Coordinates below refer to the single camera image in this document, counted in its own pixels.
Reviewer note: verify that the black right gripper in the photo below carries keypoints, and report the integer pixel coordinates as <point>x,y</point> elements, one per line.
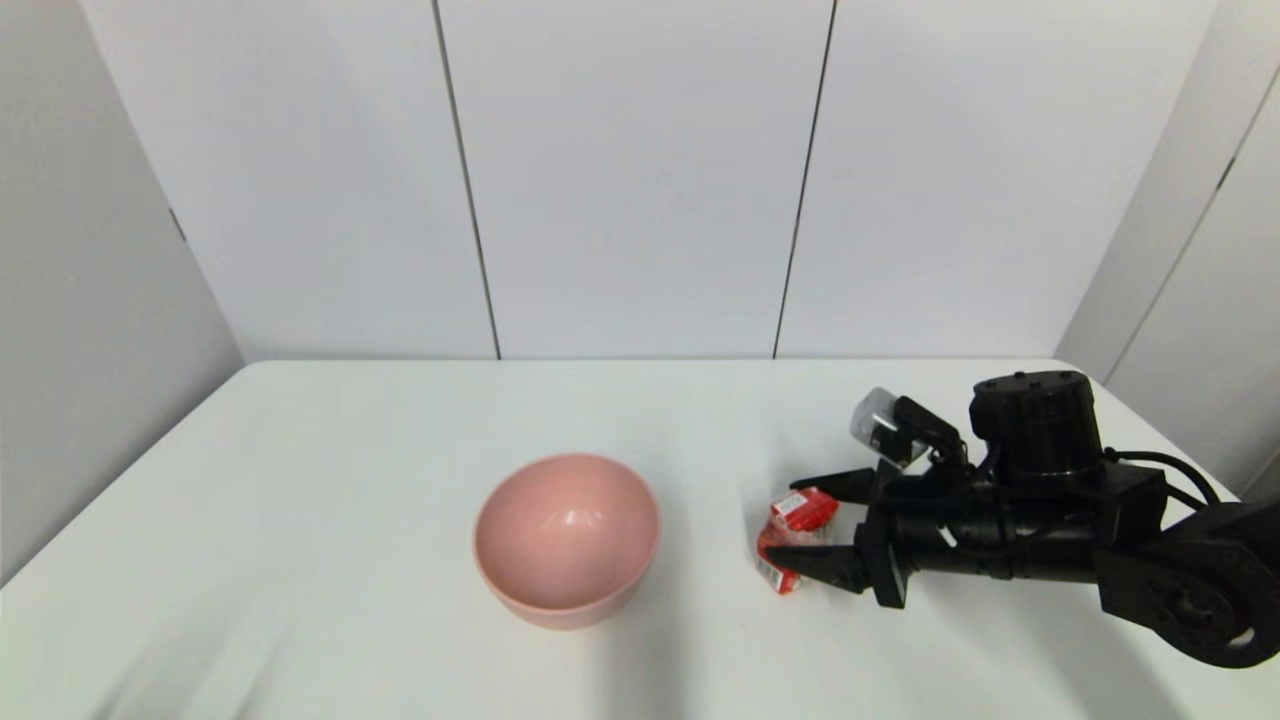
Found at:
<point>905,540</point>

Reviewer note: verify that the small red milk carton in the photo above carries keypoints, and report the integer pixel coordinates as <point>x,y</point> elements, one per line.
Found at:
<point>795,515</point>

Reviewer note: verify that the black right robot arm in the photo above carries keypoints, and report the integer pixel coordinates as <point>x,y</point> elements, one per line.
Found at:
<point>1100,530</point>

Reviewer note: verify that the pink ribbed bowl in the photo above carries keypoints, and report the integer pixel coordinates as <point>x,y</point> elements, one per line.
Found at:
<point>565,540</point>

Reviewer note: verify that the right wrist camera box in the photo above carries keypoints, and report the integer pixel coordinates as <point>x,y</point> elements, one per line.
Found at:
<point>895,425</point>

